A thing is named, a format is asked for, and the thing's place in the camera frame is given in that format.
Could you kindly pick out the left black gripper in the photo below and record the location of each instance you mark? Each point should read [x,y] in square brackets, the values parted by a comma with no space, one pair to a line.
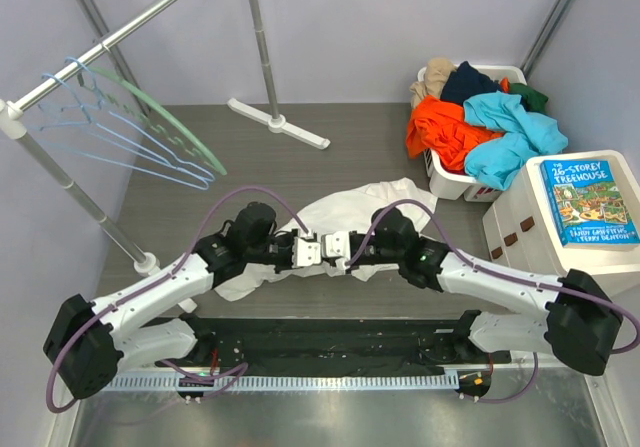
[289,237]

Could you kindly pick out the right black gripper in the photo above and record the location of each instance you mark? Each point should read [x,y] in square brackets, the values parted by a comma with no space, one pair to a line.
[351,266]

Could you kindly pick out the white t shirt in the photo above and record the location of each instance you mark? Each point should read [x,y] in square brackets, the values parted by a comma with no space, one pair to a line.
[340,211]

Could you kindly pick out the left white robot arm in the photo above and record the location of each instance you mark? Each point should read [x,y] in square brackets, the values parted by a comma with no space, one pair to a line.
[90,342]

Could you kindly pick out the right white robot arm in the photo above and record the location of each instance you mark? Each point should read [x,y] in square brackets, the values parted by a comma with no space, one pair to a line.
[569,317]

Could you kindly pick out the orange t shirt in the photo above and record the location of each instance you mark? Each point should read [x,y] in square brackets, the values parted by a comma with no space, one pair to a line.
[440,126]

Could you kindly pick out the cyan t shirt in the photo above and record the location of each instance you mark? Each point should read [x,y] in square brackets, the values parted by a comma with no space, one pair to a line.
[521,135]

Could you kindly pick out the green plastic hanger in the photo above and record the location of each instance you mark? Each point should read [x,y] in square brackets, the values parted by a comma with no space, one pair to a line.
[178,135]

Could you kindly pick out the white laundry basket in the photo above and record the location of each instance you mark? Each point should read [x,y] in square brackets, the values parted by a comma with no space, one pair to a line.
[452,186]

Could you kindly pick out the white drawer unit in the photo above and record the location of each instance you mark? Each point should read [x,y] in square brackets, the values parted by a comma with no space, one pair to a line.
[520,233]

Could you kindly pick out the beige garment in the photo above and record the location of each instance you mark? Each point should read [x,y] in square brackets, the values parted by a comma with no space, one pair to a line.
[435,76]

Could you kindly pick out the navy garment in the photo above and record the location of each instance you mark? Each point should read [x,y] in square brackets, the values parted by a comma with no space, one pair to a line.
[466,82]

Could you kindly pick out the blue treehouse book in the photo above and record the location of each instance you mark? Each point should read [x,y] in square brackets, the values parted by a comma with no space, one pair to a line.
[587,206]

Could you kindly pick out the dark green garment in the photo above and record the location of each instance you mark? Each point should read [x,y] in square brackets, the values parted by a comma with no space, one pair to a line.
[531,99]

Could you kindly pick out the silver clothes rack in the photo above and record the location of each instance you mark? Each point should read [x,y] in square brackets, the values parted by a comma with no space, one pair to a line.
[144,263]

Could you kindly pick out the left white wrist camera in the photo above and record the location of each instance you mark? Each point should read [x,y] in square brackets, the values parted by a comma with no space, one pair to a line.
[306,250]

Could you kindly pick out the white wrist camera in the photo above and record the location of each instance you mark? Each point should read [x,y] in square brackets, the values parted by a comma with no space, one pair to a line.
[336,249]
[306,250]

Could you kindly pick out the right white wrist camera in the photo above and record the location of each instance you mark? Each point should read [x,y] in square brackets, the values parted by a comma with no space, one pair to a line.
[336,249]

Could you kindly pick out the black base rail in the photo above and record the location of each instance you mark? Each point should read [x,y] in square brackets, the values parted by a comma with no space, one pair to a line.
[329,347]

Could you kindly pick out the white slotted cable duct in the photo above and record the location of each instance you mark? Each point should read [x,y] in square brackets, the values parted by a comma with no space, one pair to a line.
[174,382]

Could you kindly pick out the blue wire hanger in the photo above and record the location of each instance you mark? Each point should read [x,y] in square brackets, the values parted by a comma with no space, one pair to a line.
[120,152]
[106,106]

